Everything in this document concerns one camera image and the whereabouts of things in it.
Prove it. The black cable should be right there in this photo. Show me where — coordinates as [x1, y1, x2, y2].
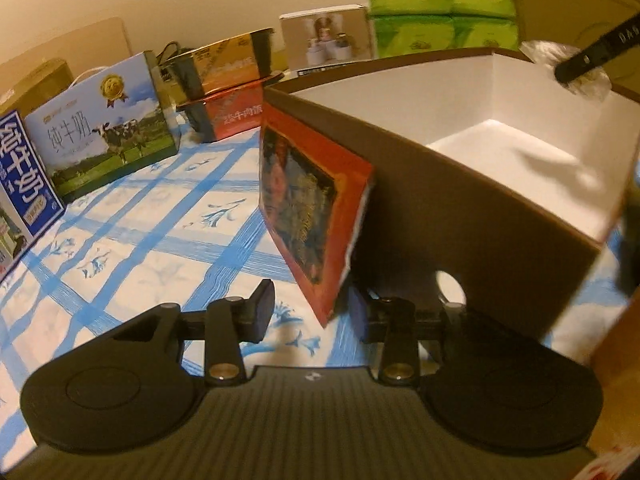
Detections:
[156, 41, 196, 68]

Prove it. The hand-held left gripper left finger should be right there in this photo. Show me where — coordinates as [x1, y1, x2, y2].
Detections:
[107, 279, 277, 386]

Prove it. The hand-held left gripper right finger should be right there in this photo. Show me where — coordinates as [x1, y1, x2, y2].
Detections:
[348, 286, 506, 386]

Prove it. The red snack packet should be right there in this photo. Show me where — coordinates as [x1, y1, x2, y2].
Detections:
[258, 102, 376, 328]

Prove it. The milk carton with cow print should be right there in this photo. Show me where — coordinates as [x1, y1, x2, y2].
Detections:
[24, 51, 182, 198]

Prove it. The blue milk carton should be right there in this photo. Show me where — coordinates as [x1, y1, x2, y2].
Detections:
[0, 110, 66, 273]

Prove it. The green tissue multipack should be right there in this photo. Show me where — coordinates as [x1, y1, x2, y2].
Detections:
[360, 0, 521, 59]

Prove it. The clear plastic packet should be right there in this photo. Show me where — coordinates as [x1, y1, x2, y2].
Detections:
[520, 40, 612, 103]

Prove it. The beige wooden board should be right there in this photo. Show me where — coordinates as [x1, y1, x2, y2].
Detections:
[60, 16, 133, 81]

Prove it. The blue checked sheet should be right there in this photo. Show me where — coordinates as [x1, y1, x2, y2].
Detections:
[0, 132, 640, 461]

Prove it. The orange instant meal bowl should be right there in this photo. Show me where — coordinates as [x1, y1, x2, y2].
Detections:
[177, 82, 266, 142]

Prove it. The white product box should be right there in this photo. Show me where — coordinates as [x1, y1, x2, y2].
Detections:
[279, 4, 376, 72]

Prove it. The brown box with white inside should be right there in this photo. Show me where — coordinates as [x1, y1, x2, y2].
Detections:
[263, 47, 640, 366]

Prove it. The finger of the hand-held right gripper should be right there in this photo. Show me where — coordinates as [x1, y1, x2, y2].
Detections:
[554, 12, 640, 86]

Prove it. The large cardboard box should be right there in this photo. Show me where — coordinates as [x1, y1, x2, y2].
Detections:
[485, 0, 640, 101]

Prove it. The brown cardboard box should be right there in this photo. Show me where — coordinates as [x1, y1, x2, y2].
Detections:
[0, 58, 76, 116]

